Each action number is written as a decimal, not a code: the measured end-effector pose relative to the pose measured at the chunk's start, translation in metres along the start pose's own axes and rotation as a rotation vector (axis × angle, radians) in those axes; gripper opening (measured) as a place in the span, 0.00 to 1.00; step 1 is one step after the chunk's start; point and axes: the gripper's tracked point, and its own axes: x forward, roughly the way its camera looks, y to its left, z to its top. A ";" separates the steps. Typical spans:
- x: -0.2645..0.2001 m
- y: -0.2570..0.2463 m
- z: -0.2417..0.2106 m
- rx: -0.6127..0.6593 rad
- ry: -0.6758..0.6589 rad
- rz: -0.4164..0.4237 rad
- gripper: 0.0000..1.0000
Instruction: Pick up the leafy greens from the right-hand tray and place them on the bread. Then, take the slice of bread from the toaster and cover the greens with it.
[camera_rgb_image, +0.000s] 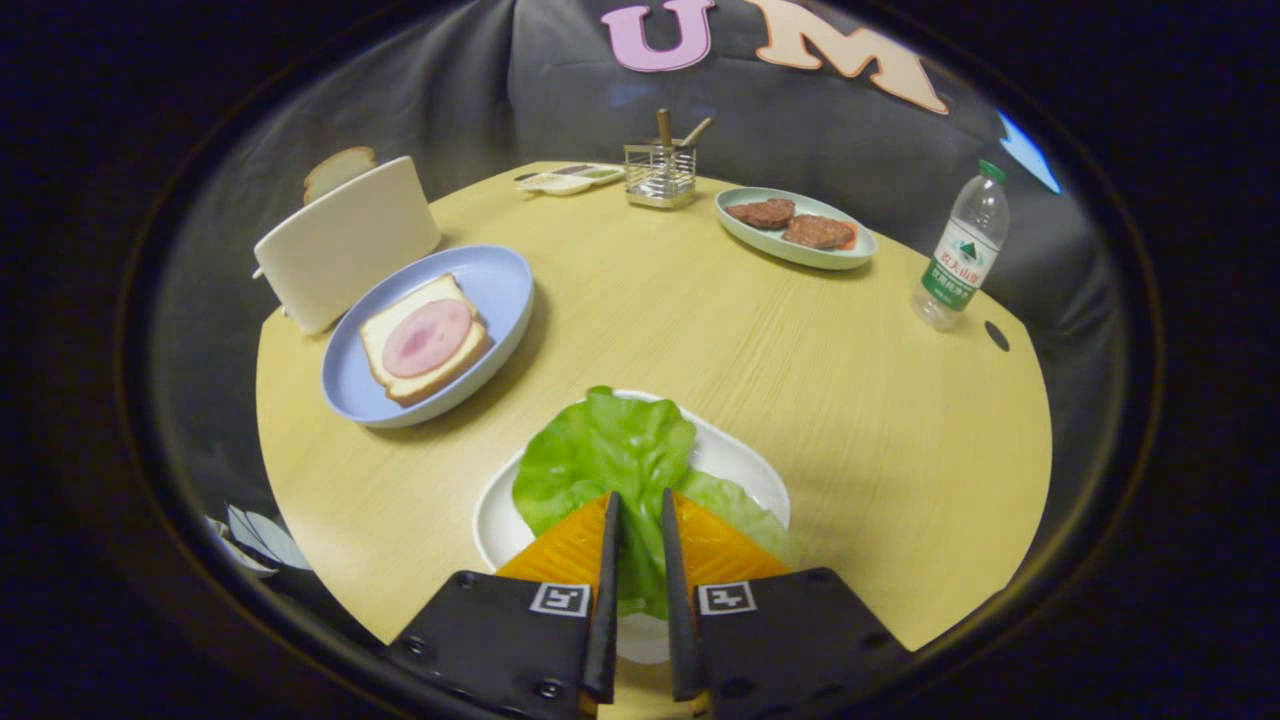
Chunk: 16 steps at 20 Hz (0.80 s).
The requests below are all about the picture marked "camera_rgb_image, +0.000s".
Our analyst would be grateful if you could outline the blue plate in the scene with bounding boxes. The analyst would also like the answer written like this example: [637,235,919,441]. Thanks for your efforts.
[321,245,535,429]

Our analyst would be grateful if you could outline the pale green plate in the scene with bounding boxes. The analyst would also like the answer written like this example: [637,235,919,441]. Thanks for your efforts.
[715,187,878,271]

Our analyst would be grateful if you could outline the white divided condiment dish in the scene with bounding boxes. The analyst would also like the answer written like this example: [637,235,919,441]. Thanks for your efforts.
[517,163,626,196]

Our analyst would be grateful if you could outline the pink ham slice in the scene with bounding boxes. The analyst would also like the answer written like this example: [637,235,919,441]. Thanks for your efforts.
[383,298,474,378]

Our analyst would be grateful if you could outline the black backdrop cloth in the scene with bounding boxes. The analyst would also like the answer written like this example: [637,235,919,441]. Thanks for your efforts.
[150,0,1111,571]

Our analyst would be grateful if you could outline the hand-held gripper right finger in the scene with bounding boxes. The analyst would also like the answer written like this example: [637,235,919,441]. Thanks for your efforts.
[661,488,913,720]

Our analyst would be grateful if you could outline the clear plastic water bottle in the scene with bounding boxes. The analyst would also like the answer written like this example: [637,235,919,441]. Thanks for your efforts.
[911,160,1011,332]

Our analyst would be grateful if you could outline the leaf patterned fabric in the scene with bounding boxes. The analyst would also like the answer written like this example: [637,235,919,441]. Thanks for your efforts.
[205,503,311,579]

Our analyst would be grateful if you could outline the metal wire utensil holder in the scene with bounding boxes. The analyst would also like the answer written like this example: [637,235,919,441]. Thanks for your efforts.
[624,142,698,209]

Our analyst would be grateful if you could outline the bread slice under ham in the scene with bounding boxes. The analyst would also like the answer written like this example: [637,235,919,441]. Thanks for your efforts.
[359,274,491,406]

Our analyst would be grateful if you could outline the white toaster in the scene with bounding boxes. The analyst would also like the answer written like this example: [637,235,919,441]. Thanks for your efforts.
[253,156,442,335]

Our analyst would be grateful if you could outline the plain white bread slice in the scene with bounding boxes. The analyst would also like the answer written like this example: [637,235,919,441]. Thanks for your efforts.
[303,147,378,206]

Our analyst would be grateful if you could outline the white square plate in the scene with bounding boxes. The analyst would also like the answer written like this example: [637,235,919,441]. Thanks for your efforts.
[473,390,791,666]

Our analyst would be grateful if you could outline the brown meat patty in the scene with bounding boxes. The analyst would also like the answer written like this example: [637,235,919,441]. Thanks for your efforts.
[726,198,797,230]
[782,214,858,250]

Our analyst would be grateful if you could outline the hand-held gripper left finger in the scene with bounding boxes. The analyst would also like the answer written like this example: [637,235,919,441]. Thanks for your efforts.
[383,490,624,720]

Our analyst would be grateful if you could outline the green lettuce leaf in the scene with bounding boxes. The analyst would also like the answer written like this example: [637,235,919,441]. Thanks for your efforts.
[512,386,796,619]

